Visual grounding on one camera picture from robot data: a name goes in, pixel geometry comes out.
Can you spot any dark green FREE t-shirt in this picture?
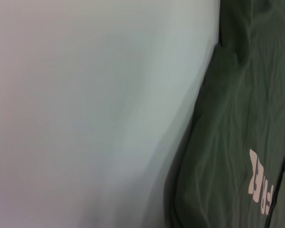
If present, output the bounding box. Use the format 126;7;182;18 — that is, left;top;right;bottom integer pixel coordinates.
162;0;285;228

